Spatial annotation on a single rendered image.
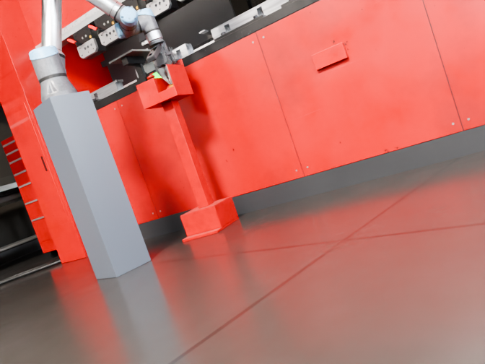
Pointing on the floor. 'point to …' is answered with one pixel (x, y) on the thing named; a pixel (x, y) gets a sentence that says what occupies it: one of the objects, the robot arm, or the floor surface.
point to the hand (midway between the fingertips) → (169, 81)
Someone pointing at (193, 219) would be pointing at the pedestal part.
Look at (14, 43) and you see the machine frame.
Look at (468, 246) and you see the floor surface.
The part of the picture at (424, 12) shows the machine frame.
